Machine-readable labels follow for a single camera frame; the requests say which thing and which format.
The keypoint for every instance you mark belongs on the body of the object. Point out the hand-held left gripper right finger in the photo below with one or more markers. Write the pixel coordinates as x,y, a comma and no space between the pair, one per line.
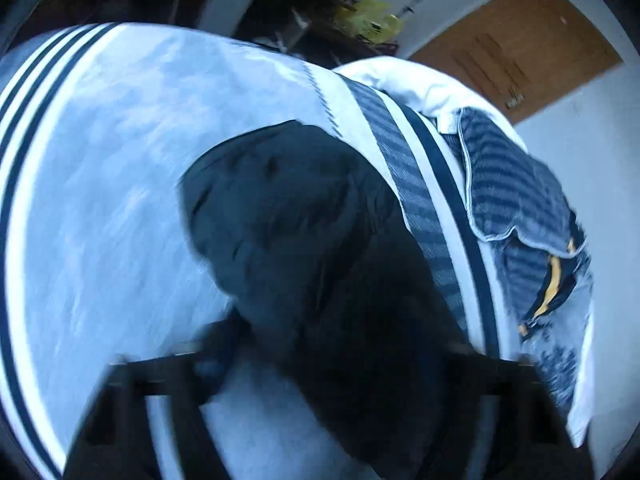
500,375

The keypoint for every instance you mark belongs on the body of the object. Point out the white plastic jug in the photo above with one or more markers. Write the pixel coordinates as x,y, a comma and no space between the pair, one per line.
227,0

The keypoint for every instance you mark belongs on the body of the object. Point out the printed blue white quilt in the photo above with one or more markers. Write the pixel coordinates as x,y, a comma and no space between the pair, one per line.
415,85

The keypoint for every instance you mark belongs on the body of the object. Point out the striped blue white bed sheet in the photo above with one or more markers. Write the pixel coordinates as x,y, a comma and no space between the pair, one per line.
100,185

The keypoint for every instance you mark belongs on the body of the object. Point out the dark wooden table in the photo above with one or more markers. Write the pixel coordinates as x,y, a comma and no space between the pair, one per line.
280,15

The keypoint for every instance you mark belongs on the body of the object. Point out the brown wooden door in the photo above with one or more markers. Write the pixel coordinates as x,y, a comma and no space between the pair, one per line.
525,35

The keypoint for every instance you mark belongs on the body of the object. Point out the yellow-green plastic bag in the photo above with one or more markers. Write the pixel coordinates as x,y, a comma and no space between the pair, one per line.
370,17

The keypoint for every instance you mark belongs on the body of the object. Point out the dark navy garment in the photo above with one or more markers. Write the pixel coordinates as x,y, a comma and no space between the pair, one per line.
310,220

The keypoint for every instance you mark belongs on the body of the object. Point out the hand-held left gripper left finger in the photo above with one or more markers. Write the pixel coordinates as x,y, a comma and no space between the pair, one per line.
210,360

